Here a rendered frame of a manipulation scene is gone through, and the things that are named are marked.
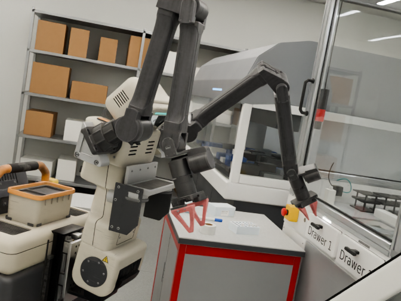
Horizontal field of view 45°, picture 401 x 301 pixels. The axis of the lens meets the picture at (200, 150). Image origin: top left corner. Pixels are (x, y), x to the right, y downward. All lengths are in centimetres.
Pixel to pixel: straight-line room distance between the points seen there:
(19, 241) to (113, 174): 37
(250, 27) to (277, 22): 36
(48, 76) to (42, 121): 50
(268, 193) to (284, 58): 79
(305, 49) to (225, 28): 346
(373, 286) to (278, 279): 142
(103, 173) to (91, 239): 23
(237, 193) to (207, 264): 77
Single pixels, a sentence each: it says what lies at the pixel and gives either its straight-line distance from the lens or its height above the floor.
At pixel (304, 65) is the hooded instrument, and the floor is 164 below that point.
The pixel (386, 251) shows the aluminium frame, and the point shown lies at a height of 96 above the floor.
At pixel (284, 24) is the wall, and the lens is 651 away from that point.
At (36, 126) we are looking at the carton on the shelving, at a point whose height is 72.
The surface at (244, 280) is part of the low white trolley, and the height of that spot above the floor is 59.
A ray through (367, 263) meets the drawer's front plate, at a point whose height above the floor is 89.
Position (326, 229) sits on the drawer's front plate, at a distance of 211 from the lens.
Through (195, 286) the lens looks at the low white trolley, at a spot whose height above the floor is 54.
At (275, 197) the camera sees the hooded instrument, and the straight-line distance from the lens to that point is 291.
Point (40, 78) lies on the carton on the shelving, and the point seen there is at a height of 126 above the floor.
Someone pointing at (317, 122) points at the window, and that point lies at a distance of 242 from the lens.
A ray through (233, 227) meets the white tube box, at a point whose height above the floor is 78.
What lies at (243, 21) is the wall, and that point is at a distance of 635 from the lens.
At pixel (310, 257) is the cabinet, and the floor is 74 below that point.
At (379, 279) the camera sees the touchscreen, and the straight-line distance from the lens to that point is 88.
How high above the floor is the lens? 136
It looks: 6 degrees down
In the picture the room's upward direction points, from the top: 10 degrees clockwise
